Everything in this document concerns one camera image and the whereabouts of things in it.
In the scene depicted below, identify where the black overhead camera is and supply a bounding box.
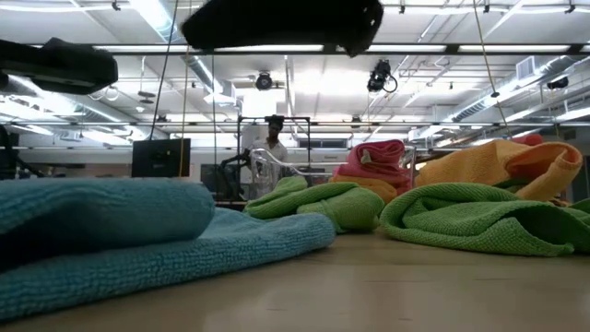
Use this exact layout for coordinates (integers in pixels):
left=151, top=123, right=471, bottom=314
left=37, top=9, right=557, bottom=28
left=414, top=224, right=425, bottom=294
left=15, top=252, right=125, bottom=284
left=254, top=71, right=275, bottom=91

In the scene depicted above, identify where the large green microfiber towel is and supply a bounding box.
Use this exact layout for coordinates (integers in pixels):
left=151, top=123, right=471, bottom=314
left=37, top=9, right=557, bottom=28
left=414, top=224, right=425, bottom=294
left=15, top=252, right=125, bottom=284
left=380, top=182, right=590, bottom=257

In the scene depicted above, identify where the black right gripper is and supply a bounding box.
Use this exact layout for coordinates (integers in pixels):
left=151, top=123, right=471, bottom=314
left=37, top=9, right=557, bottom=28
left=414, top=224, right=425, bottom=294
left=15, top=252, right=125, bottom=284
left=180, top=0, right=384, bottom=57

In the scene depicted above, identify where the thin hanging cord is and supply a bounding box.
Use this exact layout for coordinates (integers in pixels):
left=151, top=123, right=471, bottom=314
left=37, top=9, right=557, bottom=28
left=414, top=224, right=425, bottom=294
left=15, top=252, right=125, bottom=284
left=472, top=0, right=512, bottom=138

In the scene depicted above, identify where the clear plastic bin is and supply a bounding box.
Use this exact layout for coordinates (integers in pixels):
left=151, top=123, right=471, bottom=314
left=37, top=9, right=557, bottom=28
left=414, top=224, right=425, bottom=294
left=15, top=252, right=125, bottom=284
left=251, top=145, right=419, bottom=185

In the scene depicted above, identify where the orange microfiber towel with label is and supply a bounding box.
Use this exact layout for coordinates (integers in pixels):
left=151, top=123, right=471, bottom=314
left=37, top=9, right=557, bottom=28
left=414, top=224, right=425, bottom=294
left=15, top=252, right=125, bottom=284
left=329, top=173, right=398, bottom=204

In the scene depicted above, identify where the person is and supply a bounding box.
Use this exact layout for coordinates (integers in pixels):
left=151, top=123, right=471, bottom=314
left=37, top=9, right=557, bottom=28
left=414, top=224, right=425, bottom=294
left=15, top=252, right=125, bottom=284
left=248, top=114, right=289, bottom=199

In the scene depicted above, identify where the small green microfiber towel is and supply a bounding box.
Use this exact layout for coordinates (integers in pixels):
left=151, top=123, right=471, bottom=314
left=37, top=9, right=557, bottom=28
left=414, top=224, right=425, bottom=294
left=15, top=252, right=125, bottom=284
left=243, top=175, right=386, bottom=234

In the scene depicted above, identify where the yellowish hanging rope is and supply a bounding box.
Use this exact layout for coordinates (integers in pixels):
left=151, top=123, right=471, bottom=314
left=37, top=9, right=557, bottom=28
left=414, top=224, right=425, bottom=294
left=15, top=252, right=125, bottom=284
left=178, top=45, right=193, bottom=178

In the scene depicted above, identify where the dark background equipment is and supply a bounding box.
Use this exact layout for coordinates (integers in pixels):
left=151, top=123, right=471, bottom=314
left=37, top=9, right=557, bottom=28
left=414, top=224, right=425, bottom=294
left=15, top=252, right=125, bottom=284
left=0, top=124, right=45, bottom=181

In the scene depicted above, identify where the black monitor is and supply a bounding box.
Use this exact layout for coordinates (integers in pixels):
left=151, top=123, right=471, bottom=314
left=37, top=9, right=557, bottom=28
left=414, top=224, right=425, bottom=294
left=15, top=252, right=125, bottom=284
left=132, top=137, right=192, bottom=179

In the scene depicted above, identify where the blue microfiber towel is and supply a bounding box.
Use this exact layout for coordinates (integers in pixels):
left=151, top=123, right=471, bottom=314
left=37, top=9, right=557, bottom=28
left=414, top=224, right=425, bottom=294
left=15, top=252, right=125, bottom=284
left=0, top=177, right=336, bottom=322

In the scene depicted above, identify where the red rounded background object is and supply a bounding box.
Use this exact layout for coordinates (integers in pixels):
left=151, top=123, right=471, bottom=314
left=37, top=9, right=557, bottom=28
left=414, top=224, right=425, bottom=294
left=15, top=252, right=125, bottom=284
left=512, top=133, right=546, bottom=147

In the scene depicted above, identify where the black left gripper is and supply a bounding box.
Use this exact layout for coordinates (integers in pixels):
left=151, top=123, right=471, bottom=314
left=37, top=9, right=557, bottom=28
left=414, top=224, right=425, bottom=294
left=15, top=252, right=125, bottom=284
left=0, top=37, right=119, bottom=96

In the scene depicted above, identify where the dark hanging cable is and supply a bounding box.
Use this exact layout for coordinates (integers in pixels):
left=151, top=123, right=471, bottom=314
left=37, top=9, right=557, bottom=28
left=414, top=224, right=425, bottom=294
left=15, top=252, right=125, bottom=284
left=149, top=0, right=181, bottom=139

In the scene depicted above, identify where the black overhead rig beam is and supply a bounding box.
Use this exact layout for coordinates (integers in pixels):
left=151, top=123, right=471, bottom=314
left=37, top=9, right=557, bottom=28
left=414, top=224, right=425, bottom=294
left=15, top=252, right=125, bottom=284
left=91, top=42, right=590, bottom=57

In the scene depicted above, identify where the pink microfiber towel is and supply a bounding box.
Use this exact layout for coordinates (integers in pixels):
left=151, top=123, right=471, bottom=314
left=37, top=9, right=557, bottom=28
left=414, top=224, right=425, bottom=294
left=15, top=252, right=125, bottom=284
left=348, top=138, right=407, bottom=174
left=334, top=163, right=414, bottom=195

